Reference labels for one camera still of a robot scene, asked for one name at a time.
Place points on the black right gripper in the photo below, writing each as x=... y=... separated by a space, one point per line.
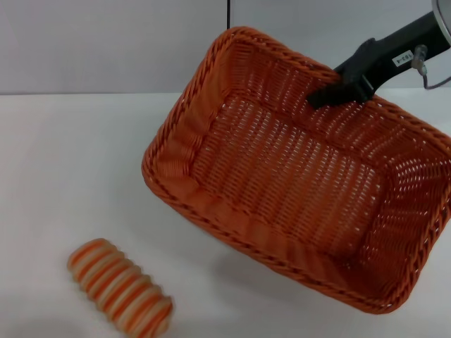
x=405 y=38

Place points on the orange woven plastic basket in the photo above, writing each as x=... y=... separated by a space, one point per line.
x=282 y=183

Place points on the orange white striped bread roll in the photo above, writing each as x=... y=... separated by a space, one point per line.
x=121 y=287

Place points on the white printed label sticker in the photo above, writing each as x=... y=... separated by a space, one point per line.
x=402 y=57

